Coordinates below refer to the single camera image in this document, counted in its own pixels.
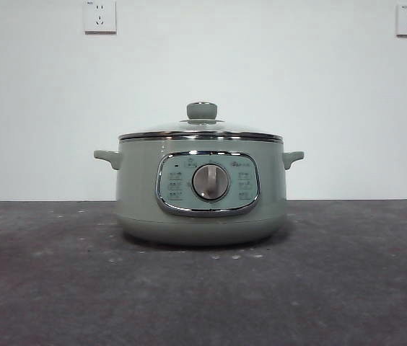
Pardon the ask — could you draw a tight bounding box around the glass lid with green knob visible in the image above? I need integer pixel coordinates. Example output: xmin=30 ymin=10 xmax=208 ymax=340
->
xmin=118 ymin=101 xmax=284 ymax=142

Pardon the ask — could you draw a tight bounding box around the green electric cooking pot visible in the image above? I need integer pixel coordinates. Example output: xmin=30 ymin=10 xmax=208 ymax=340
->
xmin=93 ymin=138 xmax=305 ymax=247

